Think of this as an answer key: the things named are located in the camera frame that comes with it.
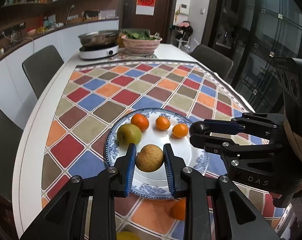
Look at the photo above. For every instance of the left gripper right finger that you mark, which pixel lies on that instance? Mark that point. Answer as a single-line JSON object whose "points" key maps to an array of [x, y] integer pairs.
{"points": [[215, 208]]}

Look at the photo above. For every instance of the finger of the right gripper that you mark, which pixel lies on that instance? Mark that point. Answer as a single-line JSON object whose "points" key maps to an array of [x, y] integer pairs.
{"points": [[224, 147], [256, 124]]}

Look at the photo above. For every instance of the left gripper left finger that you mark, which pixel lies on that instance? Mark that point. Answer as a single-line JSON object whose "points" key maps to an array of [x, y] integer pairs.
{"points": [[65, 215]]}

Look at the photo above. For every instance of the small orange tangerine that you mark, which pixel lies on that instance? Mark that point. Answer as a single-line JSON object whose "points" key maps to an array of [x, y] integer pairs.
{"points": [[162, 123], [180, 130]]}

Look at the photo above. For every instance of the large orange tangerine front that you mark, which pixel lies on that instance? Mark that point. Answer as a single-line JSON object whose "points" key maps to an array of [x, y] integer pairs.
{"points": [[178, 210]]}

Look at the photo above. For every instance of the yellow green apple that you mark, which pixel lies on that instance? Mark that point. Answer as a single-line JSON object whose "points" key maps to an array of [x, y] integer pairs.
{"points": [[150, 158]]}

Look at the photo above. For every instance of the dark plum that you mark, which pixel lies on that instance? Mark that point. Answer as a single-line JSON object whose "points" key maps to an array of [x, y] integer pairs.
{"points": [[199, 127]]}

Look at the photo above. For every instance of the operator right hand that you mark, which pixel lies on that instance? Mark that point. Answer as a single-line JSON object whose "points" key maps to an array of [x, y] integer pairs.
{"points": [[282, 200]]}

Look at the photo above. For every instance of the right grey chair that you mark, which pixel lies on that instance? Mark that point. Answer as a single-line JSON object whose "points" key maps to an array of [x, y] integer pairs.
{"points": [[212, 59]]}

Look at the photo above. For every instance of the grey chair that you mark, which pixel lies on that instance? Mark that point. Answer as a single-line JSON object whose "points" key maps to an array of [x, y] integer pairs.
{"points": [[41, 67], [212, 59], [10, 135]]}

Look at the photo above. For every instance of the blue white porcelain plate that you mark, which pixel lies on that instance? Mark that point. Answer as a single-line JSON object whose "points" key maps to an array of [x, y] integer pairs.
{"points": [[149, 180]]}

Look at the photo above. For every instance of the black glass sliding door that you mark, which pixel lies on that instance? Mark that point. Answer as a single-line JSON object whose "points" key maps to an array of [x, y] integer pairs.
{"points": [[252, 33]]}

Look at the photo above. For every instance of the near left grey chair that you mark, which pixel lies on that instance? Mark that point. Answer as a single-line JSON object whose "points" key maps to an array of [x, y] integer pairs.
{"points": [[10, 135]]}

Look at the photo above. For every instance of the dark wooden door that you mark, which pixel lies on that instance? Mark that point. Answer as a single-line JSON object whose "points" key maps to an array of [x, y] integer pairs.
{"points": [[153, 15]]}

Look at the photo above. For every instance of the pink basket with greens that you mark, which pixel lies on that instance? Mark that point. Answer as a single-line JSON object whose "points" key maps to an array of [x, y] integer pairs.
{"points": [[140, 43]]}

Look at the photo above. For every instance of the white lower cabinet counter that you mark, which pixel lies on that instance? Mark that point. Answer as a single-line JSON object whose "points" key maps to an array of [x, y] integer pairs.
{"points": [[17, 97]]}

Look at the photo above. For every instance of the steel pan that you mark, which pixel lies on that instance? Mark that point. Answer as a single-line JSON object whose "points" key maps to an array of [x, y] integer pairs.
{"points": [[99, 38]]}

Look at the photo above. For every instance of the far left grey chair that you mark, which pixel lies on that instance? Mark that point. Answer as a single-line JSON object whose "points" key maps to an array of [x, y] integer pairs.
{"points": [[41, 67]]}

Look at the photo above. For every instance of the white induction cooker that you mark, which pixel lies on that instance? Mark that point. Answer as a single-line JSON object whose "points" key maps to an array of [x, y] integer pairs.
{"points": [[98, 52]]}

